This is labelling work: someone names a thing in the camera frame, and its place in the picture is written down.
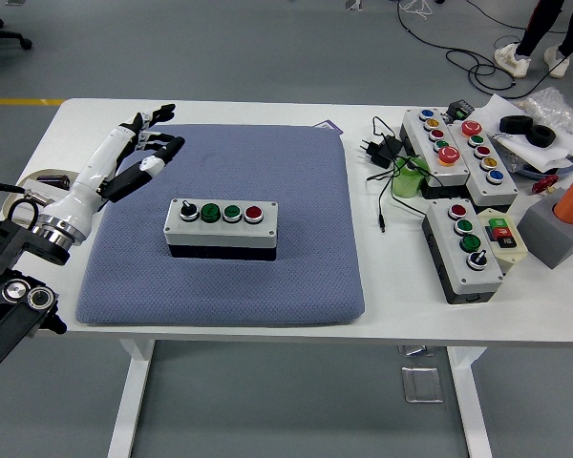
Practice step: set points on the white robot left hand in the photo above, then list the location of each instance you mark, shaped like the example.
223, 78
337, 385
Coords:
93, 167

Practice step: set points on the grey four-button control box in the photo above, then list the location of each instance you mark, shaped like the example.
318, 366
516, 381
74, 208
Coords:
219, 234
477, 279

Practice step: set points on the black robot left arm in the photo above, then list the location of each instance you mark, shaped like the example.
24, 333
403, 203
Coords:
9, 238

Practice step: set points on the grey five-button control box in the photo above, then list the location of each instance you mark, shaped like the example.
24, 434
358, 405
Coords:
481, 151
448, 153

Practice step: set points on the beige oval tray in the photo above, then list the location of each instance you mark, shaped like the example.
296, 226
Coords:
52, 171

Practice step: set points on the black office chair base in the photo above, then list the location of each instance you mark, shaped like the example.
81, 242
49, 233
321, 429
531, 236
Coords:
5, 34

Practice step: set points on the blue-grey cushion mat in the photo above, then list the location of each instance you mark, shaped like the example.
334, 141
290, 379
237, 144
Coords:
291, 167

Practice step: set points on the white table leg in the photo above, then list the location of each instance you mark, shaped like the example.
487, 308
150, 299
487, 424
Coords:
133, 381
470, 396

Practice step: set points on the small black terminal module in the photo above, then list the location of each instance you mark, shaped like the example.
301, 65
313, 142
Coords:
460, 110

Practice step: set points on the silver floor socket plate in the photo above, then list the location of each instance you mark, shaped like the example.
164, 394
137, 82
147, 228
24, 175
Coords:
421, 384

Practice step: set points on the white foam sheet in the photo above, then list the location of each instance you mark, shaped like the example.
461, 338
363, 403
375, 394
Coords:
492, 114

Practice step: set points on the red valve knob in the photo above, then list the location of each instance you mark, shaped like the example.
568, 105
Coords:
545, 183

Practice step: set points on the grey block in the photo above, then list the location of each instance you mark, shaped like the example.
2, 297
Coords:
549, 238

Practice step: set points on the clear bubble wrap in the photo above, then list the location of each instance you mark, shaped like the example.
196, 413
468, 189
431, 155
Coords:
551, 107

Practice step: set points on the person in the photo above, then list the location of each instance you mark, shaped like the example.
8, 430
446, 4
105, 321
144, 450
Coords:
535, 24

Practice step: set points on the blue round plate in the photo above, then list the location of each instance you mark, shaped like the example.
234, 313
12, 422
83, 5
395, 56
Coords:
570, 164

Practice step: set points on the white wall switch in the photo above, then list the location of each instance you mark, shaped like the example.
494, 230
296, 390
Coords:
24, 214

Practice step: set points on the small silver floor bracket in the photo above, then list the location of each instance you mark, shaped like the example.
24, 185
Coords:
413, 350

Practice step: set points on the cream three-button switch box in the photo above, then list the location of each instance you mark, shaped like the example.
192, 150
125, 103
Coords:
503, 238

